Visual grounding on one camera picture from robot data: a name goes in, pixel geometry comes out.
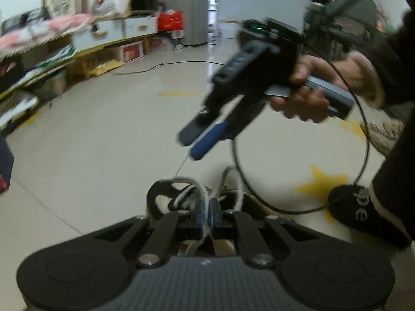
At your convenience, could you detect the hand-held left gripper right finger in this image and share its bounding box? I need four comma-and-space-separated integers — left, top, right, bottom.
209, 199, 320, 269

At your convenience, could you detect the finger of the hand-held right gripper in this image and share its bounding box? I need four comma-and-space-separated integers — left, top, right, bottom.
191, 122, 234, 160
177, 108, 225, 146

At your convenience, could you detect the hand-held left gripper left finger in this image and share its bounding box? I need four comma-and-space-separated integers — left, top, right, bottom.
94, 197, 206, 268

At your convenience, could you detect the grey white shoelace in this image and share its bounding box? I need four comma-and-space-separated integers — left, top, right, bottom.
168, 166, 247, 254

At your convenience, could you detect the black and beige shoe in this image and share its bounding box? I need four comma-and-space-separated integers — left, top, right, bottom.
145, 178, 286, 257

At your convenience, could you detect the person's right forearm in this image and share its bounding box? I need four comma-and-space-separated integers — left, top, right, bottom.
368, 13, 415, 109

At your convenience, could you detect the person's right hand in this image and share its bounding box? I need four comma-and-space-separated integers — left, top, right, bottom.
270, 52, 385, 124

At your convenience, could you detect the white box with red label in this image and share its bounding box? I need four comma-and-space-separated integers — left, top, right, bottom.
169, 29, 186, 51

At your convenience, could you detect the grey fridge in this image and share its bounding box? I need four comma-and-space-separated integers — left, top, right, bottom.
181, 0, 210, 46

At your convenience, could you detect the white printed sack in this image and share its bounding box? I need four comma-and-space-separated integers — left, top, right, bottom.
147, 35, 173, 51

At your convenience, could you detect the red plastic bag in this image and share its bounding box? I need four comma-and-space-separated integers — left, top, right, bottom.
156, 10, 184, 32

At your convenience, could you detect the framed red picture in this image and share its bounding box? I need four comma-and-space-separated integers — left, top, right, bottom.
117, 40, 145, 63

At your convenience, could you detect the yellow star floor sticker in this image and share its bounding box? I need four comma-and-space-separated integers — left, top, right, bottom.
338, 119, 369, 142
294, 165, 350, 225

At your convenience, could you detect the wooden cabinet with white drawers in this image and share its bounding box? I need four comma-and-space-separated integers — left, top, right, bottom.
0, 15, 160, 105

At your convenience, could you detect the black slipper with white print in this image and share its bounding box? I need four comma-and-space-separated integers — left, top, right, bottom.
327, 184, 413, 249

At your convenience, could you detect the pink patterned cloth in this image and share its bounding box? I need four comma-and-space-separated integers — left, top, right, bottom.
0, 13, 93, 53

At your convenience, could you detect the white and green board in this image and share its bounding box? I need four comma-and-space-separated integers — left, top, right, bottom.
0, 90, 40, 131

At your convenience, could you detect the Merry Christmas gift bag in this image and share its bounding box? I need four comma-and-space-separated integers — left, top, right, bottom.
0, 135, 16, 195

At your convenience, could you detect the black floor cable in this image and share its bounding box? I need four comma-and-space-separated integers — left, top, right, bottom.
113, 59, 209, 77

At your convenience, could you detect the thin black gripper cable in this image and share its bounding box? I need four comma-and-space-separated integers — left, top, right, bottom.
231, 43, 371, 215

